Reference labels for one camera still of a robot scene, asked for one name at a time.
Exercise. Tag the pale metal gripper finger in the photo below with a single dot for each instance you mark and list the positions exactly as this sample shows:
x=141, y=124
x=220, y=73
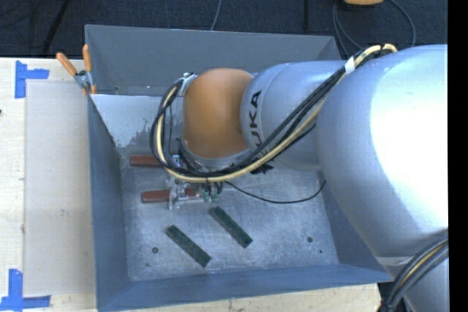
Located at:
x=174, y=203
x=172, y=184

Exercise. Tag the dark green flat block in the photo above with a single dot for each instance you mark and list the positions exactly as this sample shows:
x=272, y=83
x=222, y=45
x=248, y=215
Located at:
x=188, y=246
x=230, y=227

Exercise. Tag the grey metal bin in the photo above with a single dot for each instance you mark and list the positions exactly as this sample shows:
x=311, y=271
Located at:
x=278, y=230

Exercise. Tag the pale flat board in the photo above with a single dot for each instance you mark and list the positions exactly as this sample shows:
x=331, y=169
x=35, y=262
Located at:
x=58, y=175

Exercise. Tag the red-brown flat block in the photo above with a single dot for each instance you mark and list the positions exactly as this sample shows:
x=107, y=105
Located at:
x=144, y=161
x=154, y=196

